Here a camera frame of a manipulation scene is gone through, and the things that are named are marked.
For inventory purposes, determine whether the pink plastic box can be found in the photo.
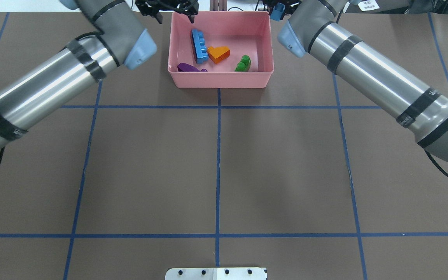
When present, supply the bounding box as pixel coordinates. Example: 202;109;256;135
168;11;274;88

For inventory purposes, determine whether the small blue block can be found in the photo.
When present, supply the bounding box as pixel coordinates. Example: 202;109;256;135
269;2;285;21

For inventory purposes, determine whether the purple block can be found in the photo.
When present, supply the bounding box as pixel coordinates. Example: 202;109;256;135
177;63;208;72

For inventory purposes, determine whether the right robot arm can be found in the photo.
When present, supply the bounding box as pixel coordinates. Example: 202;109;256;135
264;0;448;162

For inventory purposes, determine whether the green block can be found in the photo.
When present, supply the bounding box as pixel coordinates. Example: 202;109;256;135
234;55;251;72

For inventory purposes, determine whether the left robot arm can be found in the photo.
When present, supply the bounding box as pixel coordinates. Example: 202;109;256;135
0;0;157;150

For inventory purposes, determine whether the long blue block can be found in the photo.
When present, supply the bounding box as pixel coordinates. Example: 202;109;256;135
191;28;209;64

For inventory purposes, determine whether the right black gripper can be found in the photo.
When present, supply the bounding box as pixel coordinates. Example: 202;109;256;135
267;0;302;10

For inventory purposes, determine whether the white camera pedestal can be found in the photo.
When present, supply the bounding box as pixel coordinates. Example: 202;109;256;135
164;267;268;280

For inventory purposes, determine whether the orange block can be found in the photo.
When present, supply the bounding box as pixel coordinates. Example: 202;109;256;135
207;46;231;65

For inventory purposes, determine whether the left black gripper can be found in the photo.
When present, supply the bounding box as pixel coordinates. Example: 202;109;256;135
135;0;199;24

